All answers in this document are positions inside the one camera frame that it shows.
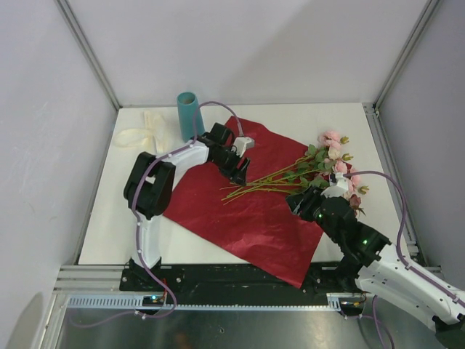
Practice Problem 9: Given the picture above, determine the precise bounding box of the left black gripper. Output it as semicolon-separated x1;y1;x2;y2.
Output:
211;147;251;188

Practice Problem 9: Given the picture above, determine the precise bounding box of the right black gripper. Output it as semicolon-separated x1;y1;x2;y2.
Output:
284;184;341;244

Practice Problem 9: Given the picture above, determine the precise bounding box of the dark red wrapping paper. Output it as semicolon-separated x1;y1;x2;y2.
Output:
161;115;325;289

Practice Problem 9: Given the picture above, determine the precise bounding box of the pink artificial flower bunch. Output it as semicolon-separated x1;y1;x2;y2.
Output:
222;131;369;214

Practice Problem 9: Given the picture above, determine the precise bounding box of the cream ribbon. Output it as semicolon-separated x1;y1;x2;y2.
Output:
113;111;172;155

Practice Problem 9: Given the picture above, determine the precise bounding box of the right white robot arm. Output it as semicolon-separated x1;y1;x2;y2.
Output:
286;187;464;348

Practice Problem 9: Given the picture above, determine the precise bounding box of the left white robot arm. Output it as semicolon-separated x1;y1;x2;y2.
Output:
124;123;255;291

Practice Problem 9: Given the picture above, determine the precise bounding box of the teal conical vase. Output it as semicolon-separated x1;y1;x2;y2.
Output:
177;92;205;143

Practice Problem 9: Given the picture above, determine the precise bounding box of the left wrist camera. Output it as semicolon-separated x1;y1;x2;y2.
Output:
233;136;255;153

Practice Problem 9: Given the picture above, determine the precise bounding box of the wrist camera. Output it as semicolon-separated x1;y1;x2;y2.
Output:
321;172;349;198
233;136;255;153

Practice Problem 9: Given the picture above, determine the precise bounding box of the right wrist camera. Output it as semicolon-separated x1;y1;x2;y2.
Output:
321;172;349;198

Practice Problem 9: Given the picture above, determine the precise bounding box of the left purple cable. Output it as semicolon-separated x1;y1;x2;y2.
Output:
132;101;245;321

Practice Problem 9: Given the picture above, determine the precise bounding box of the purple cable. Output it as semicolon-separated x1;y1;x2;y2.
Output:
132;101;245;321
343;170;462;302

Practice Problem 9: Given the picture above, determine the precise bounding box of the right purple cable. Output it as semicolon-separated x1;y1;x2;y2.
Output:
343;170;462;302

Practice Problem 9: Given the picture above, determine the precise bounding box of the grey slotted cable duct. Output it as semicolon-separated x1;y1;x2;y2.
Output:
67;293;366;311

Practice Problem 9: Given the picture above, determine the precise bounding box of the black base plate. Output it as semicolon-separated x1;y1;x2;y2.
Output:
119;262;366;305

